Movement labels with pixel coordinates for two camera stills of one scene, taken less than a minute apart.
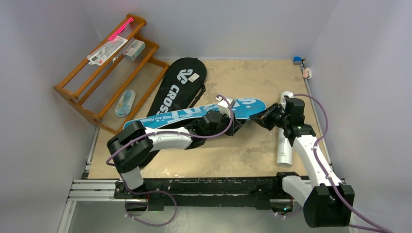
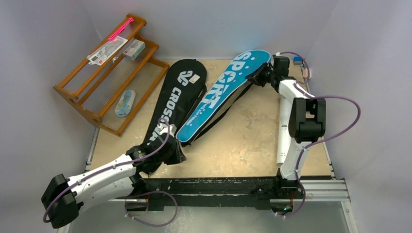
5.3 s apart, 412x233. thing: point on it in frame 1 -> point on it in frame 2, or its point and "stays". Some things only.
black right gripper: [268, 116] -> [262, 74]
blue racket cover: [245, 109] -> [241, 66]
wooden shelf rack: [109, 84] stays
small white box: [133, 51] stays
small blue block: [297, 60] stays
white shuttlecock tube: [284, 155] stays
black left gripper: [235, 125] -> [178, 156]
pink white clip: [307, 73] stays
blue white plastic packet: [125, 103] stays
